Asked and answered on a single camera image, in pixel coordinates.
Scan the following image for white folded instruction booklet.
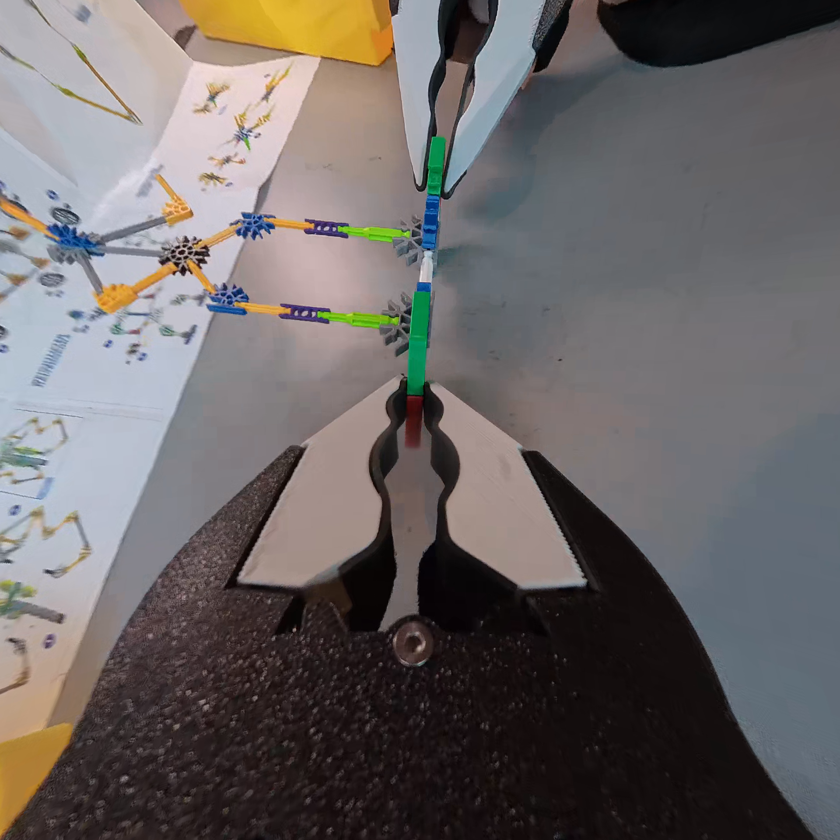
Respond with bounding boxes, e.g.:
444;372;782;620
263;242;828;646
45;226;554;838
0;0;322;742

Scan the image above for colourful toy rod model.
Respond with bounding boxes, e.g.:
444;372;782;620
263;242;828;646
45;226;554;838
0;138;450;447

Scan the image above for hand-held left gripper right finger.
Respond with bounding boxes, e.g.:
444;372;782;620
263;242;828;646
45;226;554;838
423;381;589;592

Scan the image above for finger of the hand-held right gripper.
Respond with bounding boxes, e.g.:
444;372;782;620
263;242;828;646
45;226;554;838
444;0;552;198
392;0;460;165

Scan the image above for yellow plastic bin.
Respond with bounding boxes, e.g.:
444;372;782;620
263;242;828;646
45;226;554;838
0;722;73;830
178;0;395;67

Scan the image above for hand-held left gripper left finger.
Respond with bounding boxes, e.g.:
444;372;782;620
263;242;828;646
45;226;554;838
237;381;405;594

